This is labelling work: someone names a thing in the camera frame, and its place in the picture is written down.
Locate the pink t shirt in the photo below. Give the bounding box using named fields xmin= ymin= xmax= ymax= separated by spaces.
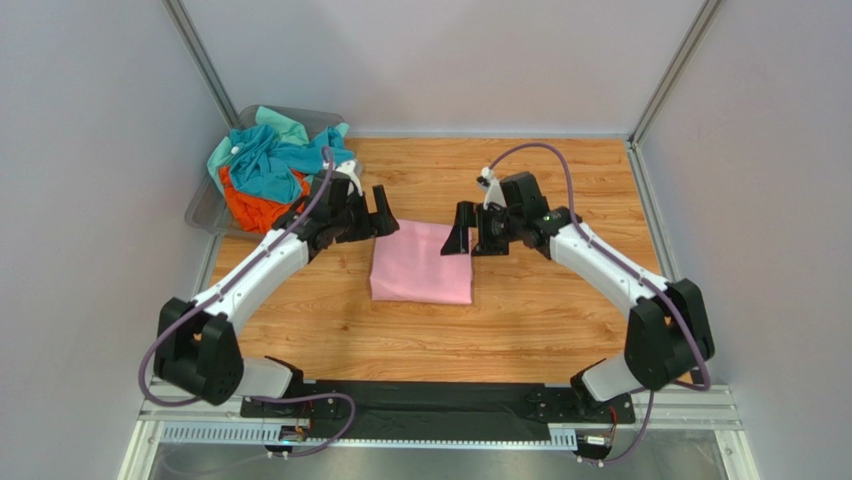
xmin=369 ymin=220 xmax=473 ymax=305

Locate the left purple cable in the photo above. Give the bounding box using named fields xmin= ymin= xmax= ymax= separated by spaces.
xmin=137 ymin=145 xmax=356 ymax=459

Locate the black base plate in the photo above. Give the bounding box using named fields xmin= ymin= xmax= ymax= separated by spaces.
xmin=240 ymin=380 xmax=636 ymax=441

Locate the mint green t shirt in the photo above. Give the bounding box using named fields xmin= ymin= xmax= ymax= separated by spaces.
xmin=207 ymin=105 xmax=355 ymax=204

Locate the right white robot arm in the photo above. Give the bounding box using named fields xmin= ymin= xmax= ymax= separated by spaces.
xmin=441 ymin=169 xmax=715 ymax=405

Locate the grey plastic bin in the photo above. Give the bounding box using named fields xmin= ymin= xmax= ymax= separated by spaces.
xmin=184 ymin=106 xmax=344 ymax=239

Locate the aluminium frame rail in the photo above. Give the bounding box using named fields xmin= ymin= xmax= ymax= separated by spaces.
xmin=119 ymin=386 xmax=757 ymax=479

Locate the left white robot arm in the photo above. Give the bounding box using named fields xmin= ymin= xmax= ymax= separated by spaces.
xmin=141 ymin=169 xmax=399 ymax=405

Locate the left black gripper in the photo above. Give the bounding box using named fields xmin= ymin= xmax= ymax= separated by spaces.
xmin=332 ymin=185 xmax=401 ymax=243

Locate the orange t shirt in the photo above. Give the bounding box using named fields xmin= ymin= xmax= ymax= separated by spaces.
xmin=217 ymin=166 xmax=293 ymax=234

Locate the teal blue t shirt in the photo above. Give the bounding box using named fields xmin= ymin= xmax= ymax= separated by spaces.
xmin=229 ymin=121 xmax=355 ymax=203

